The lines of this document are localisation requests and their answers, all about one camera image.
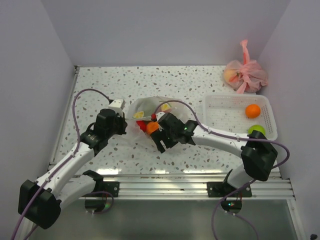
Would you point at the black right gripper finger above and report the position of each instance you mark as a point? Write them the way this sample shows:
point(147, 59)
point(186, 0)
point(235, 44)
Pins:
point(156, 137)
point(169, 143)

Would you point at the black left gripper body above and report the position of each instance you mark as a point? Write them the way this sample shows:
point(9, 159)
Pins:
point(118, 128)

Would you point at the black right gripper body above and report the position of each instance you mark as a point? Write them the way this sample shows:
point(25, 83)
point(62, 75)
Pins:
point(170, 135)

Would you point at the orange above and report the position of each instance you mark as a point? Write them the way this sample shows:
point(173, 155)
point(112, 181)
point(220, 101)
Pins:
point(252, 111)
point(152, 127)

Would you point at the red fruit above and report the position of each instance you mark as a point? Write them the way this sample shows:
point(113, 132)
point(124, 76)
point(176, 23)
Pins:
point(142, 125)

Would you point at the clear printed plastic bag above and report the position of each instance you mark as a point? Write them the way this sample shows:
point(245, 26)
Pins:
point(167, 105)

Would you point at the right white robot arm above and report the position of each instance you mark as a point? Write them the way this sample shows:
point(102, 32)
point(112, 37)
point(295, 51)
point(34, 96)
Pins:
point(256, 152)

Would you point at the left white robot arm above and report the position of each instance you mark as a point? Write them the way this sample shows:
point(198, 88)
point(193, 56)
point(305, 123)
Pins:
point(39, 200)

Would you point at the peach in pink bag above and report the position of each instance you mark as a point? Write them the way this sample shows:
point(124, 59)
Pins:
point(230, 75)

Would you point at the pink plastic bag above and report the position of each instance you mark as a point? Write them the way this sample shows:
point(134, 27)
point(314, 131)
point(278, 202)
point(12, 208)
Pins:
point(251, 76)

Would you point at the white plastic basket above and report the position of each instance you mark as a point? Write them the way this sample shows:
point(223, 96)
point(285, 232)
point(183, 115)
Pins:
point(226, 112)

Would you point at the orange in basket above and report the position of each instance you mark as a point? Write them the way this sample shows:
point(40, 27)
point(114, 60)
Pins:
point(252, 111)

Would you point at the green apple in basket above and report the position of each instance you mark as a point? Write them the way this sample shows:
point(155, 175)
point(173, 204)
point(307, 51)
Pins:
point(258, 128)

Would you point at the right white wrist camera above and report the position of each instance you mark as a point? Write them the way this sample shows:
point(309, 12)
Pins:
point(157, 116)

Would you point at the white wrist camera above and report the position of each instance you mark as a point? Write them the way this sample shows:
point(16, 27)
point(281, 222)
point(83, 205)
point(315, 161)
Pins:
point(117, 105)
point(157, 116)

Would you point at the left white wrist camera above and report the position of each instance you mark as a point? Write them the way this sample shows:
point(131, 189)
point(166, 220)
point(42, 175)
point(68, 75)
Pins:
point(117, 105)

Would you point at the aluminium mounting rail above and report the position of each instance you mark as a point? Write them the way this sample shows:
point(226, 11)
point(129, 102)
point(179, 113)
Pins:
point(192, 186)

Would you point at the left black base bracket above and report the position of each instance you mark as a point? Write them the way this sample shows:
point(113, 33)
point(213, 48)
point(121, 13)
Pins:
point(112, 187)

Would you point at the black base bracket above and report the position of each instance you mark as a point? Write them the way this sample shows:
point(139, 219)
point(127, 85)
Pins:
point(219, 190)
point(112, 187)

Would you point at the right black base bracket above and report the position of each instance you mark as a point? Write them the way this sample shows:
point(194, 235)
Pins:
point(219, 190)

